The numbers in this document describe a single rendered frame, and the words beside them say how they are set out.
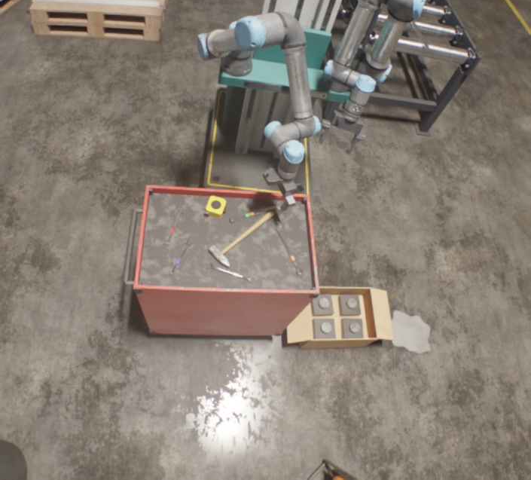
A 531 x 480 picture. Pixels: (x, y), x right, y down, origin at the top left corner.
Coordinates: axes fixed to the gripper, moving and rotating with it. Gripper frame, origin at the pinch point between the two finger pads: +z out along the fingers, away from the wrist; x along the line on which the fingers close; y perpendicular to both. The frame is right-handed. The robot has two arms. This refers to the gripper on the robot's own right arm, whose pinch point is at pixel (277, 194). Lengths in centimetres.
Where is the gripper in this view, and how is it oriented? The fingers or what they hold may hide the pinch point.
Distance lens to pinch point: 167.8
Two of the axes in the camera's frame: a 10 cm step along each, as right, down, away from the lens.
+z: -1.7, 5.1, 8.4
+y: 9.0, -2.7, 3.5
